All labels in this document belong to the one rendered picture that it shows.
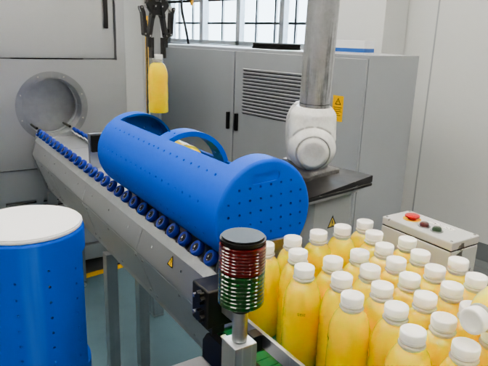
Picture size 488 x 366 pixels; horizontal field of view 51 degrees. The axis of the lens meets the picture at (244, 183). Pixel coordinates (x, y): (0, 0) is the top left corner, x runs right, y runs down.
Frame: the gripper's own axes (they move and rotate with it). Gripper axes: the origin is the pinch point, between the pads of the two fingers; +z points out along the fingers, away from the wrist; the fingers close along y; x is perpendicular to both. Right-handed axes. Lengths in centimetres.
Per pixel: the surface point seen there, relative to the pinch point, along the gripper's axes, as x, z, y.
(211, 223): 74, 39, 19
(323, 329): 112, 47, 17
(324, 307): 112, 43, 17
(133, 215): 17, 55, 16
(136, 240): 23, 61, 18
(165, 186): 48, 36, 19
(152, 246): 35, 59, 18
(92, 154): -51, 48, 9
